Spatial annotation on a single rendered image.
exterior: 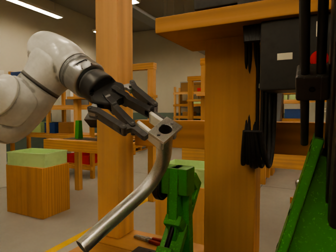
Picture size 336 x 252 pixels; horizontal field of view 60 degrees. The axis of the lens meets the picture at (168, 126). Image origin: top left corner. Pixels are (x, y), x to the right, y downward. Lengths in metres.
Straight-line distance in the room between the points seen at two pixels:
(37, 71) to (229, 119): 0.49
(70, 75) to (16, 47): 8.28
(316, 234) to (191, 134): 0.58
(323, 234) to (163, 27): 0.56
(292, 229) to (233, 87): 0.46
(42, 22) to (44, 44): 8.93
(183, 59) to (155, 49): 1.32
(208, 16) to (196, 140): 0.39
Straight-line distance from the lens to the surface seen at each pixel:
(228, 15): 0.71
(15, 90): 0.71
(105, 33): 1.02
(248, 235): 0.85
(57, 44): 0.74
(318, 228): 0.43
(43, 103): 0.74
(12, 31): 8.96
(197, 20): 0.73
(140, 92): 0.64
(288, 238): 0.43
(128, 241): 1.03
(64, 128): 6.36
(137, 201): 0.62
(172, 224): 0.72
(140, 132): 0.57
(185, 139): 0.94
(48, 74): 0.72
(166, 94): 11.69
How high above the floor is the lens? 1.30
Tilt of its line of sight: 3 degrees down
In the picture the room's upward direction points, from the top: straight up
